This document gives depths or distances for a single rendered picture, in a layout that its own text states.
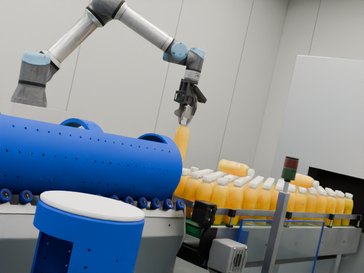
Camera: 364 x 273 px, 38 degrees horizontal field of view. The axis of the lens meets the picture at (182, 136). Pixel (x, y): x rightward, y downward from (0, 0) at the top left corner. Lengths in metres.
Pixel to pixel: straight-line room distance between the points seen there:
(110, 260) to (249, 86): 5.73
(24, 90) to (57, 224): 1.09
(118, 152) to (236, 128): 4.98
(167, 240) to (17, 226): 0.71
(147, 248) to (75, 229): 0.88
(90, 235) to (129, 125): 4.35
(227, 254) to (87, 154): 0.74
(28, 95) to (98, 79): 3.06
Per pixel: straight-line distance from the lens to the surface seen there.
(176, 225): 2.23
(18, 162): 1.66
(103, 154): 1.85
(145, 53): 5.66
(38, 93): 2.31
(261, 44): 7.04
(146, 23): 2.36
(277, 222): 2.39
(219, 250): 2.22
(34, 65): 2.31
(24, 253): 1.79
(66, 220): 1.30
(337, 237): 3.34
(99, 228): 1.29
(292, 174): 2.37
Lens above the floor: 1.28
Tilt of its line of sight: 1 degrees down
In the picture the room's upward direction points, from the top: 12 degrees clockwise
